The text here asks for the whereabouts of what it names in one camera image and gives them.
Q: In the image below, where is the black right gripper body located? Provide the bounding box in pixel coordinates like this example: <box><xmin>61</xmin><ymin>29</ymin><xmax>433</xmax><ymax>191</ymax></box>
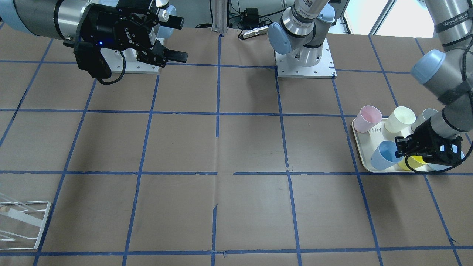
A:
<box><xmin>74</xmin><ymin>0</ymin><xmax>159</xmax><ymax>65</ymax></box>

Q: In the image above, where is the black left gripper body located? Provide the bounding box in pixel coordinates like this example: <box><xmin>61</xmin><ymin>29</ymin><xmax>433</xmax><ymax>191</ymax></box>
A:
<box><xmin>395</xmin><ymin>120</ymin><xmax>463</xmax><ymax>166</ymax></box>

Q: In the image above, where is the blue ikea cup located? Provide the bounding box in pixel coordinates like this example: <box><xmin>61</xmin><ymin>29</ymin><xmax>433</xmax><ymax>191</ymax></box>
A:
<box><xmin>370</xmin><ymin>141</ymin><xmax>404</xmax><ymax>170</ymax></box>

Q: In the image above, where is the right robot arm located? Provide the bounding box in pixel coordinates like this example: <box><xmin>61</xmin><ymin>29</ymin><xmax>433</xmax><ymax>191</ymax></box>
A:
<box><xmin>1</xmin><ymin>0</ymin><xmax>188</xmax><ymax>78</ymax></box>

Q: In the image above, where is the grey cup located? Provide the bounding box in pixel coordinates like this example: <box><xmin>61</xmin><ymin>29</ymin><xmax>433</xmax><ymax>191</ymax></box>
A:
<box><xmin>411</xmin><ymin>108</ymin><xmax>438</xmax><ymax>132</ymax></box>

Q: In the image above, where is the yellow cup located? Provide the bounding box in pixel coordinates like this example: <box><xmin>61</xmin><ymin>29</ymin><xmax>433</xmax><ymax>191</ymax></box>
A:
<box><xmin>398</xmin><ymin>156</ymin><xmax>427</xmax><ymax>171</ymax></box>

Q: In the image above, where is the cream cup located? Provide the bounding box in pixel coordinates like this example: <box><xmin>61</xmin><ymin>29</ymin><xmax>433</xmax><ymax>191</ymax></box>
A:
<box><xmin>384</xmin><ymin>106</ymin><xmax>416</xmax><ymax>133</ymax></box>

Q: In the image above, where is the pink cup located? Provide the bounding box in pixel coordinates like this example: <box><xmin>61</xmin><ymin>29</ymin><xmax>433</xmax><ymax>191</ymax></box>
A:
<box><xmin>353</xmin><ymin>105</ymin><xmax>383</xmax><ymax>133</ymax></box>

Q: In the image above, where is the white rabbit tray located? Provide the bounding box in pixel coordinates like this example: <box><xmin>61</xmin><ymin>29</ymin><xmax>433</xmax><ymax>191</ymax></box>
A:
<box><xmin>351</xmin><ymin>118</ymin><xmax>413</xmax><ymax>173</ymax></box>

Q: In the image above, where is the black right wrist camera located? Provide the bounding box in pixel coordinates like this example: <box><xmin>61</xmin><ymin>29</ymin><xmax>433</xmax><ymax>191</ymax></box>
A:
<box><xmin>73</xmin><ymin>41</ymin><xmax>112</xmax><ymax>79</ymax></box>

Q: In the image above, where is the white wire cup rack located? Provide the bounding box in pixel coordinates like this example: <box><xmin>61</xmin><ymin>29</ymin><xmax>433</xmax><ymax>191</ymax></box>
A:
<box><xmin>0</xmin><ymin>193</ymin><xmax>52</xmax><ymax>252</ymax></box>

